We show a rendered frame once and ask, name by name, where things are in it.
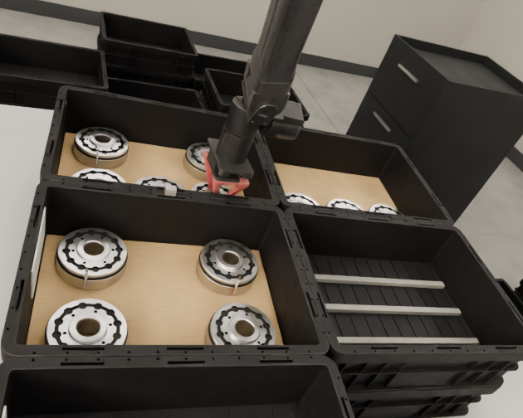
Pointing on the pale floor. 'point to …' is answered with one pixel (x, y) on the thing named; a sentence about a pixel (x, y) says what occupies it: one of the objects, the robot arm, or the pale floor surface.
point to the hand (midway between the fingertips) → (216, 194)
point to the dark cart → (446, 115)
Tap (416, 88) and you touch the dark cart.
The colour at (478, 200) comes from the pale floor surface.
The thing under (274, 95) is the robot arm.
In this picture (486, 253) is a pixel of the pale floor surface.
